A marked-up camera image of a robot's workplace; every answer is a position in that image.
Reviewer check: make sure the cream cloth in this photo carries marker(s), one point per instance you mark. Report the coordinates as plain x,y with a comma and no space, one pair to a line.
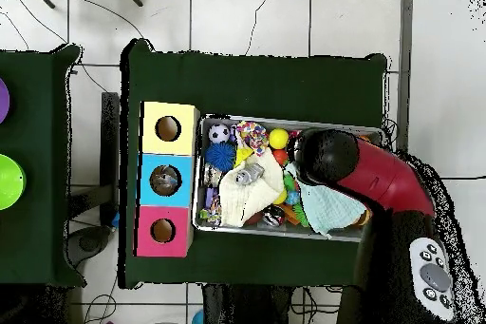
243,198

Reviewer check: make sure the blue round object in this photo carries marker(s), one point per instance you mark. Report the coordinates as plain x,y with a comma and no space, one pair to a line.
198,318

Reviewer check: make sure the blue spiky ball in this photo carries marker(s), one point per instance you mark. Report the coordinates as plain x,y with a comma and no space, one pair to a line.
220,156

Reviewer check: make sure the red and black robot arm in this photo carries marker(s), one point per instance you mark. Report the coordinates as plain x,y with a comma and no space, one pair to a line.
379,179

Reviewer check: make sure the dark green tablecloth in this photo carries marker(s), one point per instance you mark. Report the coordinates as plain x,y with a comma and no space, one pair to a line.
246,80

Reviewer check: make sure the purple disc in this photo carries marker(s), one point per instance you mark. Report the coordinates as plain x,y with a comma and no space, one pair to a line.
3,101

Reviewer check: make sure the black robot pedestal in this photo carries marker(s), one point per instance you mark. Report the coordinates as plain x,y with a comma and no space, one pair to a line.
243,305

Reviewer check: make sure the orange ball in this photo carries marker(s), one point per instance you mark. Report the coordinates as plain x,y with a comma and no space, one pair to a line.
280,156

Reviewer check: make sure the side table with green cloth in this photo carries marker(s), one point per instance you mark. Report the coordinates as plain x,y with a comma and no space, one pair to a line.
34,149

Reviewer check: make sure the wooden box with three holes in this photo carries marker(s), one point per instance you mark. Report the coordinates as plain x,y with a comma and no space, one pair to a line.
186,141

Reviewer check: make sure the yellow ball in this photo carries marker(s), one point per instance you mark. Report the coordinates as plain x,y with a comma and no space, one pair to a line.
279,138

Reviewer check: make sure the small soccer ball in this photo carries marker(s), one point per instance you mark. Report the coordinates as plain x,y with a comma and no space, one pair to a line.
219,133

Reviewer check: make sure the silver mesh bin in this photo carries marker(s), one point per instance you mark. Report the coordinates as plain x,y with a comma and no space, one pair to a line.
216,126

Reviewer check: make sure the mint green cloth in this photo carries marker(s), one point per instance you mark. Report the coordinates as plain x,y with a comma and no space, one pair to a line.
330,210

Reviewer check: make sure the lime green disc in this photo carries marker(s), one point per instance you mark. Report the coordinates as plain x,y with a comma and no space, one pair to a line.
9,181

